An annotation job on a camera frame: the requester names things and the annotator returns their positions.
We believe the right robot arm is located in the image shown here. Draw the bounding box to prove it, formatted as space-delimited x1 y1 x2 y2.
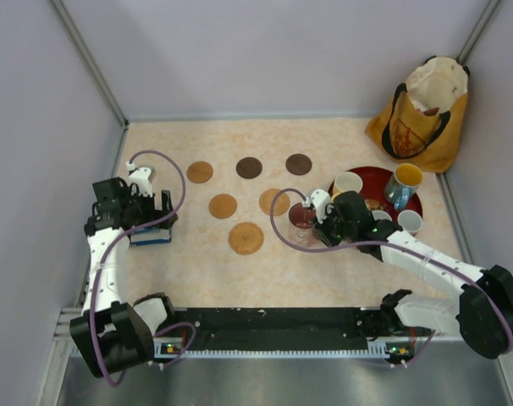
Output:
303 189 513 359

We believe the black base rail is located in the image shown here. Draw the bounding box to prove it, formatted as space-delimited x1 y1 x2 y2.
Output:
154 306 427 352

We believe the red round tray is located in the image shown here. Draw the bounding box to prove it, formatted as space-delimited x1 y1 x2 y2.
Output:
328 166 423 222

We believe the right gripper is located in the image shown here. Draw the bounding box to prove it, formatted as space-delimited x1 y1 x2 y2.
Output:
310 205 356 248

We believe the right aluminium frame post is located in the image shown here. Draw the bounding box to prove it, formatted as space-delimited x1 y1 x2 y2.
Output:
455 0 504 65

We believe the blue mug yellow inside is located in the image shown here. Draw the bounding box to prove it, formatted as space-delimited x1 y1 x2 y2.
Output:
384 163 423 211

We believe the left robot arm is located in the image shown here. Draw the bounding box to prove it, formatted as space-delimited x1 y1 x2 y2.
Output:
69 167 178 377

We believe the left aluminium frame post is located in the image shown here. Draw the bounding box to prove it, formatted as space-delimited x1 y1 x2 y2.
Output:
47 0 129 129

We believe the blue white razor box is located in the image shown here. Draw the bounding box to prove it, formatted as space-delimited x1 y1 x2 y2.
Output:
130 227 172 246

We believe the yellow tote bag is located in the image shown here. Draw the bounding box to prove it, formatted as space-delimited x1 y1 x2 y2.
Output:
366 56 470 173

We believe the light wood coaster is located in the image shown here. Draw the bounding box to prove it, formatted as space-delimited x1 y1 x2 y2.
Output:
186 161 213 184
208 194 237 219

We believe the aluminium frame post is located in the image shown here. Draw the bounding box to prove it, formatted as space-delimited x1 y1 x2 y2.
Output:
47 0 129 129
455 0 504 65

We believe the dark walnut coaster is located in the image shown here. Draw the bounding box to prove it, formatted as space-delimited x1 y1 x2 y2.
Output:
235 156 262 179
285 153 312 176

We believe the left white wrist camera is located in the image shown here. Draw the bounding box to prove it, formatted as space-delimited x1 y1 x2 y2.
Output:
126 162 156 197

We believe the grey blue mug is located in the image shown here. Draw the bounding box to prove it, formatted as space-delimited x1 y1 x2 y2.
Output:
372 210 393 221

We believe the small pink mug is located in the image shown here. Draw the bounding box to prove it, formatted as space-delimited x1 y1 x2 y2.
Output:
397 210 423 236

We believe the tall pink ghost mug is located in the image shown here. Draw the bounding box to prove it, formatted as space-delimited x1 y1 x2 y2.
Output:
288 203 315 248

